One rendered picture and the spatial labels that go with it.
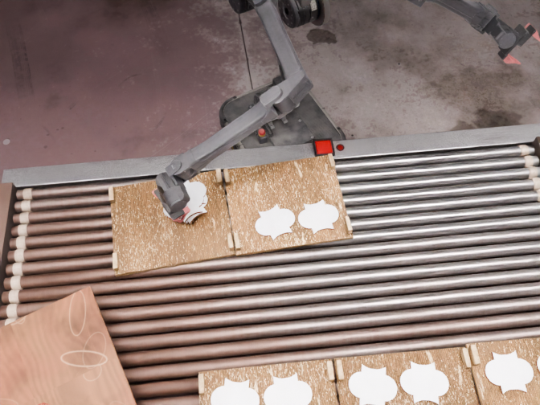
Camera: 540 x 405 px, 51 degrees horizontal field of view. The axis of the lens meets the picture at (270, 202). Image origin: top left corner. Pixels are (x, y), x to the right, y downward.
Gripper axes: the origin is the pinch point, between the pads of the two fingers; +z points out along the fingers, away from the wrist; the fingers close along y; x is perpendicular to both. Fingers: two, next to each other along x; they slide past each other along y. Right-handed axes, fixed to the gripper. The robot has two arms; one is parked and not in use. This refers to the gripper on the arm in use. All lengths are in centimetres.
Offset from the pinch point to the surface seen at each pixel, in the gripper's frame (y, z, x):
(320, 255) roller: 41, 8, 32
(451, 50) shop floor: -50, 96, 224
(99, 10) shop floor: -221, 97, 60
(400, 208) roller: 44, 7, 67
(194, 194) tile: -1.8, 0.8, 9.4
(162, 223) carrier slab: -1.2, 6.0, -4.9
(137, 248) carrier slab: 1.9, 6.2, -16.8
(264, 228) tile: 22.3, 5.0, 22.4
